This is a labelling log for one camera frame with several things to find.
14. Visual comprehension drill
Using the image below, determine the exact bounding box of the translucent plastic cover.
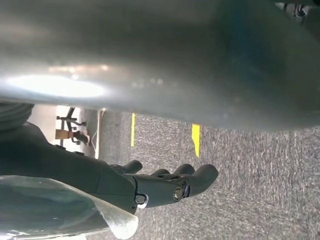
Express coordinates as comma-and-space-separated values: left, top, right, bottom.
0, 175, 140, 240

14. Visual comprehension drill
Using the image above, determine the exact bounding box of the yellow floor tape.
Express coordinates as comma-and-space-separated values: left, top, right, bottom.
131, 112, 202, 159

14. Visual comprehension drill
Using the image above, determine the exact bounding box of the black office chair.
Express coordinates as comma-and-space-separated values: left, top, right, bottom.
56, 106, 90, 147

